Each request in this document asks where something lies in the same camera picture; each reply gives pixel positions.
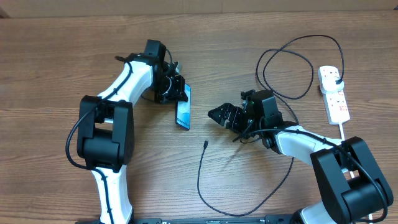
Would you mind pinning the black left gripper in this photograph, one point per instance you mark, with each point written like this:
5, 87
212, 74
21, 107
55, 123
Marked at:
178, 93

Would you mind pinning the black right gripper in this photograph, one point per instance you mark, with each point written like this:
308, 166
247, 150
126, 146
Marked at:
228, 111

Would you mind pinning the Samsung Galaxy smartphone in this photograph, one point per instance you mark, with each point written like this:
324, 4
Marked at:
182, 116

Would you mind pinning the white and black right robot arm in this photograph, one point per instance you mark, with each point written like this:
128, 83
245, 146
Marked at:
349, 179

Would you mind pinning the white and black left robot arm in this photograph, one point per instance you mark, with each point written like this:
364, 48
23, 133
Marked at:
102, 140

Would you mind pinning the white power strip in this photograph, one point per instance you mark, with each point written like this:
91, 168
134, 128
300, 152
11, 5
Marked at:
335, 103

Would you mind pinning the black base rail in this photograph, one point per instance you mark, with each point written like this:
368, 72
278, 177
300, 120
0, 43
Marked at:
214, 220

